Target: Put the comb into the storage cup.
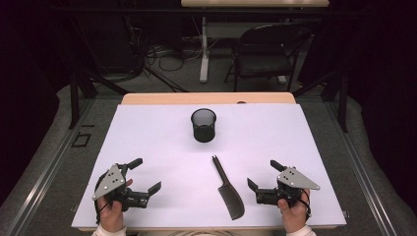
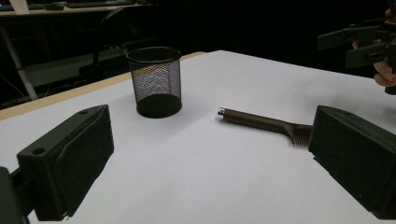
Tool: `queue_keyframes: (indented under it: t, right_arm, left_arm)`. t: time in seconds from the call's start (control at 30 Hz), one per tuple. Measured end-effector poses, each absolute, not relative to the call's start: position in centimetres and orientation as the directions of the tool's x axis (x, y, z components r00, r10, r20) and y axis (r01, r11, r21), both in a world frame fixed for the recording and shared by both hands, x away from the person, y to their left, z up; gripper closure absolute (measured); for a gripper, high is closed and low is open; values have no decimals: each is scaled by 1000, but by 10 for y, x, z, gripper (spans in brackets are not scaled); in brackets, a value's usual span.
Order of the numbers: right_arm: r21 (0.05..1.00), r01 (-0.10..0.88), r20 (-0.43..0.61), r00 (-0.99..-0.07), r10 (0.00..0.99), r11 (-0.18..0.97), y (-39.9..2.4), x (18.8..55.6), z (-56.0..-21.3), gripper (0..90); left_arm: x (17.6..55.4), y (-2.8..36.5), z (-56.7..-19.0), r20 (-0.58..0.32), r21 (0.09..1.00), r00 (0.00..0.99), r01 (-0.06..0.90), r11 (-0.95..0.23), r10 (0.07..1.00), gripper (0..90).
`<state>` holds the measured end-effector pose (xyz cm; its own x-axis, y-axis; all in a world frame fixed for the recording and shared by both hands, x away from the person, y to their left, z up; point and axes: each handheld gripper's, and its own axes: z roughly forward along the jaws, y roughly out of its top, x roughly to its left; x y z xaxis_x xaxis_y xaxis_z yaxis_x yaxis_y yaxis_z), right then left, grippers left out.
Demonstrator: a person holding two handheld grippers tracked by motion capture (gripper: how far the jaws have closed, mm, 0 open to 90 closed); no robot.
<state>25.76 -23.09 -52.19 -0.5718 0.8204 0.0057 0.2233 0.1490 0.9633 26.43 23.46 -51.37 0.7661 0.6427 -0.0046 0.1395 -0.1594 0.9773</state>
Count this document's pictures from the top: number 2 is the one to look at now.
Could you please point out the black folding chair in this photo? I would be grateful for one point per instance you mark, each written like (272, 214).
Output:
(109, 46)

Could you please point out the light desk with white leg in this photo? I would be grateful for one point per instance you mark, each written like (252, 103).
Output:
(31, 12)

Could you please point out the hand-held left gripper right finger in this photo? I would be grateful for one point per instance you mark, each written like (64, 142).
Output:
(355, 155)

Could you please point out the black keyboard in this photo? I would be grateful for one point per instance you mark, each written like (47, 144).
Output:
(99, 4)

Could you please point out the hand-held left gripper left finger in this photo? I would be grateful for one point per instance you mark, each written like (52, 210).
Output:
(71, 161)

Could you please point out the black mesh pen holder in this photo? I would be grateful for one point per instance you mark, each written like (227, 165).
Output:
(155, 77)

